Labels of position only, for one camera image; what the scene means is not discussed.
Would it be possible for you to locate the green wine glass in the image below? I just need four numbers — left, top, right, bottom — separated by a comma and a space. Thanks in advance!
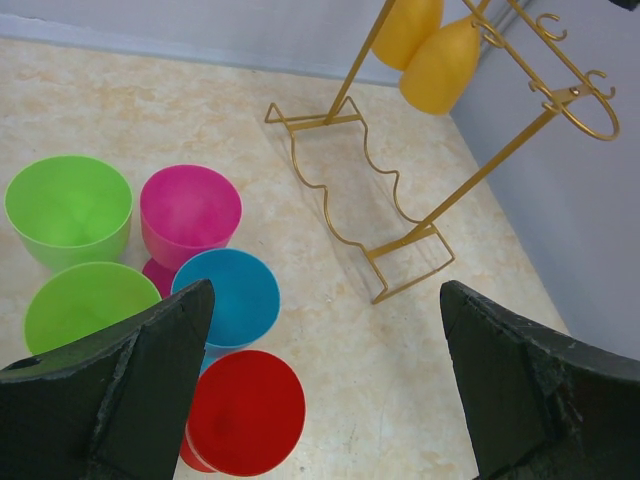
23, 262, 162, 355
4, 155, 133, 272

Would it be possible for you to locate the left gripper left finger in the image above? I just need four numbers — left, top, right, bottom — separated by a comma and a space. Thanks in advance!
1, 280, 215, 479

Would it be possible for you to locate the gold wire glass rack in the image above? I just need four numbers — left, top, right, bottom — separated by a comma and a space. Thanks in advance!
263, 0, 622, 305

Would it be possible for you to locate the pink wine glass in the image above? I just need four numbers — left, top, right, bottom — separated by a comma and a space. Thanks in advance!
139, 164, 243, 298

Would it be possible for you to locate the yellow wine glass back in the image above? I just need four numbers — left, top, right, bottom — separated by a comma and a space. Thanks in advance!
372, 0, 444, 71

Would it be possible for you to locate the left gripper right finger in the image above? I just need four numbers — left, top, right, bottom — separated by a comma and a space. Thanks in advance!
440, 280, 639, 479

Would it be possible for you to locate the red wine glass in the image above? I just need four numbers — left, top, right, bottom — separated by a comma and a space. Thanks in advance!
180, 350, 306, 477

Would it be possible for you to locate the yellow wine glass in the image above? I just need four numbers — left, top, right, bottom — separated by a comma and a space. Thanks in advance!
372, 0, 444, 71
399, 15, 480, 115

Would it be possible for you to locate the blue wine glass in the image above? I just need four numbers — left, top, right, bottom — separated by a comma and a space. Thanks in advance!
171, 248, 281, 370

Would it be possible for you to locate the yellow wine glass front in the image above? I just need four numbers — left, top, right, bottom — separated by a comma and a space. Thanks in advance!
399, 15, 480, 115

